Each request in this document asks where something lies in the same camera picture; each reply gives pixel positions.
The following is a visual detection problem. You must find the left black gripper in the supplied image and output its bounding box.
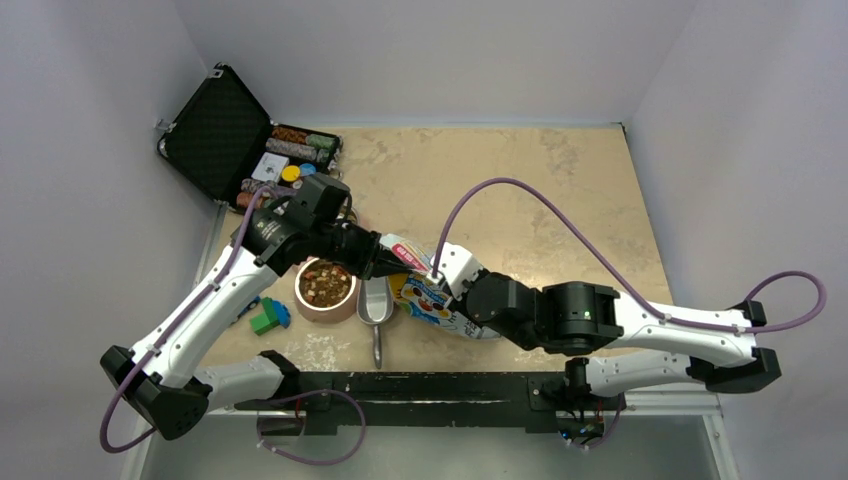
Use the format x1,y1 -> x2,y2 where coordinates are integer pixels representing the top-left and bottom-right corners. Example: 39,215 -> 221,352
308,218 -> 411,277

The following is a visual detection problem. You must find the metal food scoop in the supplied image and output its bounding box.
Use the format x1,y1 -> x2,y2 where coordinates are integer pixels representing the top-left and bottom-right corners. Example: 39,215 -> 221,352
357,277 -> 394,370

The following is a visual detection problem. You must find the pet food bag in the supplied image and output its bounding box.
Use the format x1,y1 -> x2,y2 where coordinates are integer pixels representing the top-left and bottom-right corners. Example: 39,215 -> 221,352
380,233 -> 501,340

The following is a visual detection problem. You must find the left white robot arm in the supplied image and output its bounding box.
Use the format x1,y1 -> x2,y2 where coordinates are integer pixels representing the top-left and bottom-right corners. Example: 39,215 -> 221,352
99,174 -> 411,453

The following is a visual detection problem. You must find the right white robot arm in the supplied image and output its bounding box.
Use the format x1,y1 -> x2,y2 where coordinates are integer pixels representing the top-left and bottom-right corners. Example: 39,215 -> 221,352
445,270 -> 782,409

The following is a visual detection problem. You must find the pink double pet bowl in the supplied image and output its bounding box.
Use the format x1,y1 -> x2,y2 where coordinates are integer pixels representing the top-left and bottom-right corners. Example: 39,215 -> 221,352
293,201 -> 362,326

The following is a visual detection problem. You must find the green blue toy block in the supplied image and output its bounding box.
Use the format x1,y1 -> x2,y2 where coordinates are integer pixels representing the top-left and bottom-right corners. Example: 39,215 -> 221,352
250,297 -> 291,336

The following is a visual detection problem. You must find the orange blue toy car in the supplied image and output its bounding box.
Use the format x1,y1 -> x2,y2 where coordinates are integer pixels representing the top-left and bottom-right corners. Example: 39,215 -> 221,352
235,296 -> 261,322

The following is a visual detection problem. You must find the black poker chip case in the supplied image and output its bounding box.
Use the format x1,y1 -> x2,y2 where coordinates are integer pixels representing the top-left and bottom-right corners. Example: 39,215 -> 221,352
156,63 -> 343,207

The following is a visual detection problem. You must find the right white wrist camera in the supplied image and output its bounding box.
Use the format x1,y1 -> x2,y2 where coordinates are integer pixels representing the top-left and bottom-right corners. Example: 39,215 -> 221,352
425,242 -> 484,301

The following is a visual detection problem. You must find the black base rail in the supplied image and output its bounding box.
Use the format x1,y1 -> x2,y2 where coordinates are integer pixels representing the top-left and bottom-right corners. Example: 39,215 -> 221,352
235,371 -> 626,439

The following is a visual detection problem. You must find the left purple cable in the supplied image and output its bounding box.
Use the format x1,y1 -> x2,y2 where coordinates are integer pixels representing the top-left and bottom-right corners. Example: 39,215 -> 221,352
99,185 -> 367,466

